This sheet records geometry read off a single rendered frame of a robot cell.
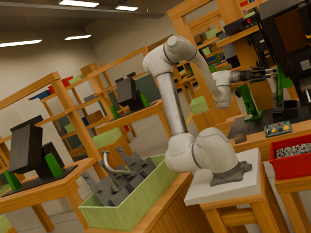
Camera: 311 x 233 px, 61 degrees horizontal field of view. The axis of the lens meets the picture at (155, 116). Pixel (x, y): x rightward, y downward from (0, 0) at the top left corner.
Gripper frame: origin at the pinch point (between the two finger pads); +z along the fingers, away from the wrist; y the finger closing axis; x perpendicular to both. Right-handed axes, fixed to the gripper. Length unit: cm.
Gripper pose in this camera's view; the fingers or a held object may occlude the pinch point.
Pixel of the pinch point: (270, 72)
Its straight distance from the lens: 200.4
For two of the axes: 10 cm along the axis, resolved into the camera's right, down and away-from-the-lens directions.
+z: 8.9, -0.4, -4.5
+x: 4.2, 4.1, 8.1
